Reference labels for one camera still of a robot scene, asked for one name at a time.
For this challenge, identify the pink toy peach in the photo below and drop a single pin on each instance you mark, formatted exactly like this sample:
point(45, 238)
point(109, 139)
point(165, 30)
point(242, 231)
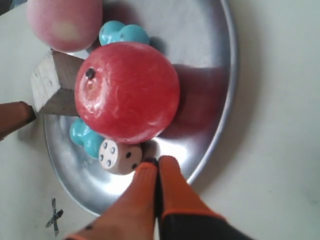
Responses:
point(65, 25)

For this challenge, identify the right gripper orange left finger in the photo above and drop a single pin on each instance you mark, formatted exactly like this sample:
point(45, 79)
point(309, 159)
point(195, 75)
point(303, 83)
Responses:
point(132, 216)

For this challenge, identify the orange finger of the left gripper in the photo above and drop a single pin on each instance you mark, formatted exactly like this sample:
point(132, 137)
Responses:
point(13, 116)

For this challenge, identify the turquoise rubber bone toy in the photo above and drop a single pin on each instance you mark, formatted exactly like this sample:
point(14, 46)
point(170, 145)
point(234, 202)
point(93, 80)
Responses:
point(111, 32)

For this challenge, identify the beige wooden die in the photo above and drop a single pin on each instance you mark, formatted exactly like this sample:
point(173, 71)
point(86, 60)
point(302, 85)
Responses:
point(119, 158)

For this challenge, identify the large round metal plate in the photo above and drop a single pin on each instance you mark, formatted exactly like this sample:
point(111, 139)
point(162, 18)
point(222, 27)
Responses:
point(199, 38)

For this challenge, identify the grey wooden block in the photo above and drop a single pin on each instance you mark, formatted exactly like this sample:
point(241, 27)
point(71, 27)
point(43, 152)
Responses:
point(53, 84)

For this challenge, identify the tape cross mark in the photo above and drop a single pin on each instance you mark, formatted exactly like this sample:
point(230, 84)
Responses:
point(53, 221)

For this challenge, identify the red toy apple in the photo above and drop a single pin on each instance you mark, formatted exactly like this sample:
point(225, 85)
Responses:
point(127, 92)

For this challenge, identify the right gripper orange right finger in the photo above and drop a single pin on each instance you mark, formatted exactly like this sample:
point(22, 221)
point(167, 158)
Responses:
point(184, 215)

